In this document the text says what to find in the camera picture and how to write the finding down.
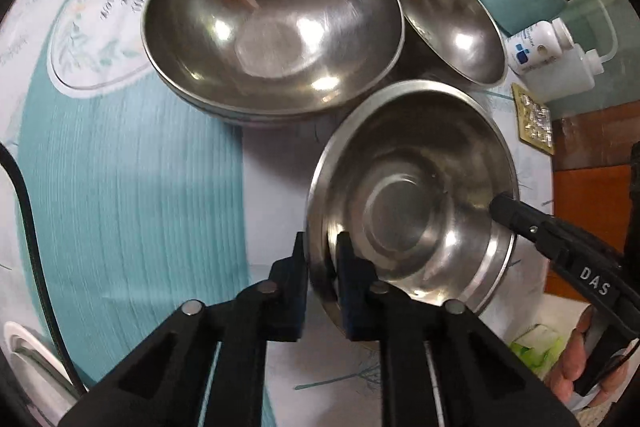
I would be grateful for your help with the clear squeeze bottle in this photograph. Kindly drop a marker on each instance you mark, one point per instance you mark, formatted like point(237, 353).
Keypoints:
point(565, 74)

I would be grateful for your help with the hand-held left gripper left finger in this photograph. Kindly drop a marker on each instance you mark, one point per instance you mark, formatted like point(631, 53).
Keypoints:
point(295, 297)

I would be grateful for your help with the white pill bottle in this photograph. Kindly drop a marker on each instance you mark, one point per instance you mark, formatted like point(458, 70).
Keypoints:
point(535, 47)

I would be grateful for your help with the green plastic bag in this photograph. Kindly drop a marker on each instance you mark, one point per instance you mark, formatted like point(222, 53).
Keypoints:
point(537, 349)

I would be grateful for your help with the clear floral glass plate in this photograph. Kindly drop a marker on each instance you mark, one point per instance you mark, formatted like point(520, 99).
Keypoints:
point(100, 57)

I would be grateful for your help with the small stainless steel bowl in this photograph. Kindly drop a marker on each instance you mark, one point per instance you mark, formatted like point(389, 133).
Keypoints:
point(450, 22)

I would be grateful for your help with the wooden framed glass door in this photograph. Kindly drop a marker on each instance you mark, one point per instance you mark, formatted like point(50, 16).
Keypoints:
point(585, 182)

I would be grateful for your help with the person's right hand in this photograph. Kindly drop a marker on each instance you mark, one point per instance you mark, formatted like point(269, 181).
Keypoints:
point(567, 362)

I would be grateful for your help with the tree print tablecloth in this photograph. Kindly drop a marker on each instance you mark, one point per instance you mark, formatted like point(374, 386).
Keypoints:
point(280, 157)

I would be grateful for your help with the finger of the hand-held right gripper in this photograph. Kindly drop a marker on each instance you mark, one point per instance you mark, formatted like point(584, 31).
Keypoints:
point(517, 213)

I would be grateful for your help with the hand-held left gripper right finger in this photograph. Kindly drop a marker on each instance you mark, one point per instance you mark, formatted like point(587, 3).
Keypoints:
point(357, 302)

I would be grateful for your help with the teal ribbed table runner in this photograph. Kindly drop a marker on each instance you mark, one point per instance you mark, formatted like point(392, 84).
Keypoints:
point(150, 207)

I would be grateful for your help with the pink stainless steel bowl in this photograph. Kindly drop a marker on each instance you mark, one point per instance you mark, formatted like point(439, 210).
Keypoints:
point(272, 22)

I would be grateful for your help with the medium stainless steel bowl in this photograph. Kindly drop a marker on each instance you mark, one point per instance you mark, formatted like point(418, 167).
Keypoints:
point(415, 207)

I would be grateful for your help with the large white plate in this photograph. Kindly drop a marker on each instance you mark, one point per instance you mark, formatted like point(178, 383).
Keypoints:
point(30, 357)

